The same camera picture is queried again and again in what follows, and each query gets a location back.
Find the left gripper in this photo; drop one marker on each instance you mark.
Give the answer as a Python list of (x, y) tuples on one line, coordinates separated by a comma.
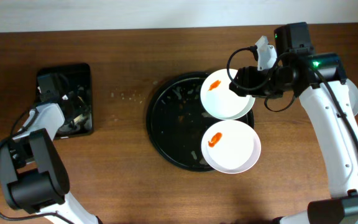
[(70, 101)]

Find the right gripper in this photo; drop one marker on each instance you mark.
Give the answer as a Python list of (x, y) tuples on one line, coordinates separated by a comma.
[(239, 82)]

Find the pinkish white plate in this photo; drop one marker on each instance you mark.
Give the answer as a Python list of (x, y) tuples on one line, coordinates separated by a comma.
[(231, 146)]

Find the light blue-grey plate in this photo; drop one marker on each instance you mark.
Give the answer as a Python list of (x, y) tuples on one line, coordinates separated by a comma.
[(353, 96)]

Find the yellow sponge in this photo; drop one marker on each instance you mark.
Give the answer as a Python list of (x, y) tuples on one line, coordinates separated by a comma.
[(78, 118)]

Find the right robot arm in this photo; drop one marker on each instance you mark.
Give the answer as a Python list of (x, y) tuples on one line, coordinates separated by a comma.
[(319, 82)]

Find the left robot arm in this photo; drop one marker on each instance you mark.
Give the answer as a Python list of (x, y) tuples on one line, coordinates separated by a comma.
[(32, 175)]

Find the black rectangular tray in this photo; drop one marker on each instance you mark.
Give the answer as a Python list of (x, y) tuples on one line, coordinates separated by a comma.
[(79, 77)]

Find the round black tray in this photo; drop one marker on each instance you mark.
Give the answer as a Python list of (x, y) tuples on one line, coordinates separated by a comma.
[(176, 121)]

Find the white plate top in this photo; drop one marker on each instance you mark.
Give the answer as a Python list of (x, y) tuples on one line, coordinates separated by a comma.
[(219, 101)]

